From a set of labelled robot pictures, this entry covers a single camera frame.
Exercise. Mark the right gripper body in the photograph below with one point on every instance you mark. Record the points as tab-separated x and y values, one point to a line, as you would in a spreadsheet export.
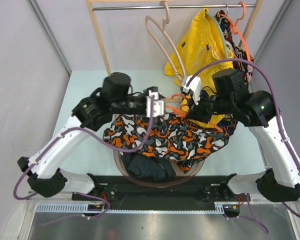
205	109

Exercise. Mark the orange black camouflage shorts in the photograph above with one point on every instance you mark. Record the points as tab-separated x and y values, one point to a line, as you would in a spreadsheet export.
171	138

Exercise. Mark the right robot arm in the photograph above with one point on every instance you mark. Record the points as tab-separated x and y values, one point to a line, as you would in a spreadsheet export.
256	111

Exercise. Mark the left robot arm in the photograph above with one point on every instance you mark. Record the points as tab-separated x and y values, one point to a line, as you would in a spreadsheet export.
43	170

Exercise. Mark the yellow shorts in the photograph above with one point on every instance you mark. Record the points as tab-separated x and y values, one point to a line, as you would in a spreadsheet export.
196	51

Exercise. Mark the colourful patterned shorts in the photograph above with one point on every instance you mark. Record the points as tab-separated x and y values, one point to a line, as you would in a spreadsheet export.
240	55

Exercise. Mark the dark navy shorts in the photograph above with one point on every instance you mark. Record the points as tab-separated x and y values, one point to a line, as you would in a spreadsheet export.
144	167

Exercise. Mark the teal hanger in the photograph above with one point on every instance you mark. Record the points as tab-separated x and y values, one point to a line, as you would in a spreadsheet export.
223	40

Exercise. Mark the translucent pink laundry basket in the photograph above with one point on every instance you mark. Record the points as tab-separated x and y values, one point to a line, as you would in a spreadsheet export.
180	177

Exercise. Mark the metal hanging rod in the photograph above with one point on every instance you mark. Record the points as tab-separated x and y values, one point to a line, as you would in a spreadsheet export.
125	8

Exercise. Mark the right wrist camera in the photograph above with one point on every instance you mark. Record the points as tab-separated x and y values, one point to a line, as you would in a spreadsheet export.
192	86

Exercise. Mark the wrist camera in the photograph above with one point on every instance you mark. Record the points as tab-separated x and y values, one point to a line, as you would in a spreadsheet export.
155	106
192	86

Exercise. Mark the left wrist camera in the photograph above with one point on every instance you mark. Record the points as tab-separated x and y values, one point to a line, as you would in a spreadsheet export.
155	106

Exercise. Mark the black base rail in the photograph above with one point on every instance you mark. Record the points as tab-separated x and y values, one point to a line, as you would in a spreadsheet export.
199	193

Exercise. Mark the wooden clothes rack frame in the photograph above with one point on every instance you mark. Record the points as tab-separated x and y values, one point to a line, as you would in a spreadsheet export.
89	3

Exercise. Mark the white cable duct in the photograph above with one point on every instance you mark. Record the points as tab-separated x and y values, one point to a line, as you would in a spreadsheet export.
86	208

